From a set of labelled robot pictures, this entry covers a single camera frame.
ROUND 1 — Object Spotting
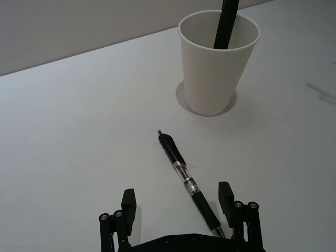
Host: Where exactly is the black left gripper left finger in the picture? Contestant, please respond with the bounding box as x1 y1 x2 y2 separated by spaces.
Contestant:
98 188 137 251

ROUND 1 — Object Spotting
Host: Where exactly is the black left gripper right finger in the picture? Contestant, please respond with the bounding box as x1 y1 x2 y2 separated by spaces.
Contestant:
217 181 264 249

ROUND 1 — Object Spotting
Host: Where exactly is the black marker with pink end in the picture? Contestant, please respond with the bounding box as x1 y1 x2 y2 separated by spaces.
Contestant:
213 0 241 50

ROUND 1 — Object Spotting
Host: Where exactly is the black retractable ballpoint pen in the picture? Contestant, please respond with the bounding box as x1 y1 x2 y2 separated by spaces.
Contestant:
156 129 225 238

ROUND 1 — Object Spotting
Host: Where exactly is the white paper cup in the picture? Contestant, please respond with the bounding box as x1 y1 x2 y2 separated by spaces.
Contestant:
177 9 261 117

